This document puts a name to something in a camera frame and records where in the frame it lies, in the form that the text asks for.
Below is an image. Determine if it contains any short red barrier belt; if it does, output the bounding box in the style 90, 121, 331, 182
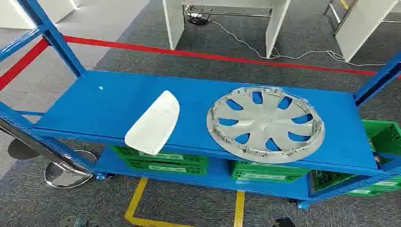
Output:
0, 38, 50, 91

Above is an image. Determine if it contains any chrome stanchion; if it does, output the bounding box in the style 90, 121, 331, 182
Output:
0, 119, 98, 190

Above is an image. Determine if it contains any white plastic cover part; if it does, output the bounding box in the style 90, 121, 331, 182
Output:
124, 90, 181, 156

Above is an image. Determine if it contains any green plastic crate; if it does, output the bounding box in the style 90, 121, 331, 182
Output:
109, 145, 209, 165
125, 158, 208, 176
230, 170, 304, 184
312, 170, 356, 192
231, 160, 311, 177
362, 120, 401, 165
344, 176, 401, 197

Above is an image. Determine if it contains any black floor device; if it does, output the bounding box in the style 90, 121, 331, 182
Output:
186, 14, 214, 26

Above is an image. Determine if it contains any long red barrier belt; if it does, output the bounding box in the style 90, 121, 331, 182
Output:
63, 35, 401, 79

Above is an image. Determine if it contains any white desk with metal bar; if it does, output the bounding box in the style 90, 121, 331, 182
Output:
162, 0, 291, 59

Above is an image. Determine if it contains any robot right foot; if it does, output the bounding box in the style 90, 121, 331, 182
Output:
271, 217, 296, 227

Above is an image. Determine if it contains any silver wheel hubcap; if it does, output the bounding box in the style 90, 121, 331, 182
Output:
206, 86, 325, 164

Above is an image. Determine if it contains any blue metal shelf rack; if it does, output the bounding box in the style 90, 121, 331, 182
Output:
0, 0, 401, 210

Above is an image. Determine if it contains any white floor cable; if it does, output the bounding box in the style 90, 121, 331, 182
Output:
209, 19, 388, 68

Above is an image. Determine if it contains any white cabinet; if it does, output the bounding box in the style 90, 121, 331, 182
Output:
0, 0, 81, 30

